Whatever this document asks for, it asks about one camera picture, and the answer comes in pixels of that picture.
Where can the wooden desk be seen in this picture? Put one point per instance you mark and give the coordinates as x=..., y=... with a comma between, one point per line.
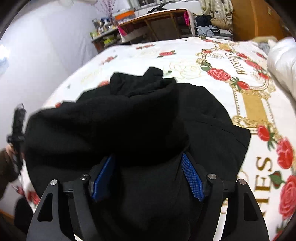
x=159, y=26

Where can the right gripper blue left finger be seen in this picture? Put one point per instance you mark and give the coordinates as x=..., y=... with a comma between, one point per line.
x=99, y=179

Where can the orange storage box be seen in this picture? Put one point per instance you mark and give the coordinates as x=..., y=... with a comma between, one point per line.
x=124, y=15

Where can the rose print bed sheet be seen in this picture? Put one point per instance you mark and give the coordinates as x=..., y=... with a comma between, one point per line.
x=260, y=203

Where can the wooden shelf with items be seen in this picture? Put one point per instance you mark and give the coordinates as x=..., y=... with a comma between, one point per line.
x=105, y=35

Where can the dried flower branches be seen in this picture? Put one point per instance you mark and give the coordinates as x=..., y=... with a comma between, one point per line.
x=106, y=7

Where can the patterned curtain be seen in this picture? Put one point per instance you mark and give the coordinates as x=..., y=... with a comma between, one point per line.
x=221, y=12

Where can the pile of clothes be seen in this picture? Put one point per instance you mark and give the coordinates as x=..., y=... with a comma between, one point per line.
x=206, y=26

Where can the black coat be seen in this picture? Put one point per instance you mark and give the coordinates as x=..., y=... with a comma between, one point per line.
x=144, y=123

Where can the orange wooden wardrobe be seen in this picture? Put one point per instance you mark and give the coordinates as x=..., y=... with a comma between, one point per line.
x=255, y=18

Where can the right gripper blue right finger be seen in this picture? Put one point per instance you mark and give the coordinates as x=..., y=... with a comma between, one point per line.
x=194, y=177

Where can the white folded duvet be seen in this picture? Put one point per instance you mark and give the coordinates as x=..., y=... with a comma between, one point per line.
x=281, y=63

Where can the person left hand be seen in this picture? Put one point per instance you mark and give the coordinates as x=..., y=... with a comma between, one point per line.
x=10, y=151

